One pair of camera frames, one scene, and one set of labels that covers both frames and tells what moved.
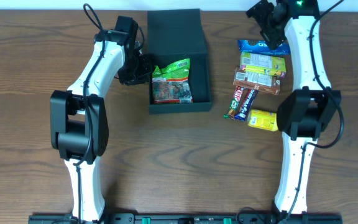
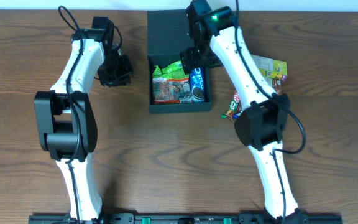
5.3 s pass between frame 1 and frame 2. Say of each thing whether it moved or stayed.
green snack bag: stayed
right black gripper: moved
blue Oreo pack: moved
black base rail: stayed
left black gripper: moved
